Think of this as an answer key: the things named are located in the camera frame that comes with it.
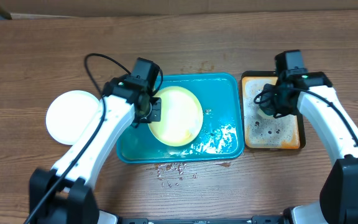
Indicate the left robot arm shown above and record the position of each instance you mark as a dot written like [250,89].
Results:
[65,193]

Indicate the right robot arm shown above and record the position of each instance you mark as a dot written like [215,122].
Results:
[311,94]

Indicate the green and yellow sponge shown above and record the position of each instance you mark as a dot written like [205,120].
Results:
[263,115]

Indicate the teal plastic serving tray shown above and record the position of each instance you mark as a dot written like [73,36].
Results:
[221,135]

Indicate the white plate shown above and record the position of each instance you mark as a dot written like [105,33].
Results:
[69,114]

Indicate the yellow-green plate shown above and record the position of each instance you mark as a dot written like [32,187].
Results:
[181,117]

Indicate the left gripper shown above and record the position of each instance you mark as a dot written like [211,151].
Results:
[156,114]

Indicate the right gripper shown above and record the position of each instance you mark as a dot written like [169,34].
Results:
[268,107]

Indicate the black tray with soapy water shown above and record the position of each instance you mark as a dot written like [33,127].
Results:
[266,132]

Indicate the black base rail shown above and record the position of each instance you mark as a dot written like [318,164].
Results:
[258,219]

